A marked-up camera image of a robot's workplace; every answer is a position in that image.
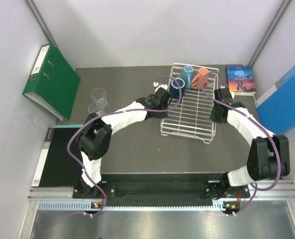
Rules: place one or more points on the blue folder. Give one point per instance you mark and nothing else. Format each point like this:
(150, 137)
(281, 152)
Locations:
(276, 107)

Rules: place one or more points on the teal mug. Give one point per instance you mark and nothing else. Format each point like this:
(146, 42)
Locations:
(187, 74)

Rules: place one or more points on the white wire dish rack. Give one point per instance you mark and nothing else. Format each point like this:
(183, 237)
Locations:
(191, 118)

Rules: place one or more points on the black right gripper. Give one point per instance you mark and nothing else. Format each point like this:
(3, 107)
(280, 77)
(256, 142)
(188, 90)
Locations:
(215, 105)

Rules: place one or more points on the green lever arch binder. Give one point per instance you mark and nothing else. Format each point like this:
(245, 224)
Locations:
(53, 83)

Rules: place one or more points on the aluminium frame rail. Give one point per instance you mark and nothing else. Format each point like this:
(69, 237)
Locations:
(284, 190)

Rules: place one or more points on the clear faceted plastic cup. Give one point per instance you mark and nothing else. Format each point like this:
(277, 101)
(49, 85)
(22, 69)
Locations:
(99, 96)

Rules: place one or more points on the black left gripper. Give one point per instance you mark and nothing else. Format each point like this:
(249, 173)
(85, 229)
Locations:
(164, 115)

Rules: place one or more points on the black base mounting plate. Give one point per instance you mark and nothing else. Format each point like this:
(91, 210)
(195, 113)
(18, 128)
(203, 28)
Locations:
(197, 189)

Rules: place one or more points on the dark blue mug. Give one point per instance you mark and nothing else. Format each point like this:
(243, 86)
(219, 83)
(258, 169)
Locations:
(177, 88)

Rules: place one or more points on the clear heavy-base glass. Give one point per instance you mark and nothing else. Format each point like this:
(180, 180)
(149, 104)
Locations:
(97, 109)

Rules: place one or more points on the Jane Eyre paperback book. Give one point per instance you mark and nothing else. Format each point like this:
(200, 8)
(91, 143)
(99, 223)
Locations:
(240, 80)

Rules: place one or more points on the black notebook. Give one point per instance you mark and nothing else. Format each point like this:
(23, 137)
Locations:
(55, 167)

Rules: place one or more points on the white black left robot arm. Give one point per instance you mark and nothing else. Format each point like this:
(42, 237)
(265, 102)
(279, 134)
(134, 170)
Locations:
(94, 139)

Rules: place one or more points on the orange mug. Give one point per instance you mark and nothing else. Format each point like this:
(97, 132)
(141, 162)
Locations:
(200, 80)

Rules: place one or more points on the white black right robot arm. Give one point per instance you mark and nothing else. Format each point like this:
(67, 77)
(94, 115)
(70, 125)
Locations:
(269, 155)

